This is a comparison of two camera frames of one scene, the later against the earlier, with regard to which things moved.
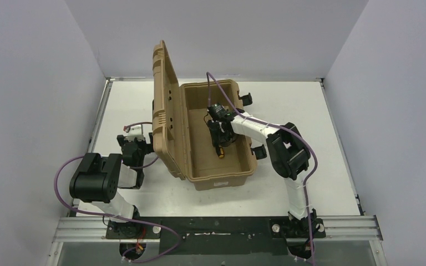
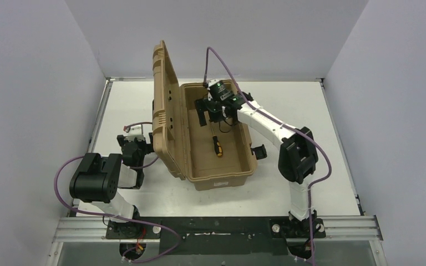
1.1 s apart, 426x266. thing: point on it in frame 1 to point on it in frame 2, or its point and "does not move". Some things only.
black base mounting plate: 217,236 does not move
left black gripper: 150,147 does not move
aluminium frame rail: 349,229 does not move
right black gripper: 219,139 to 209,102
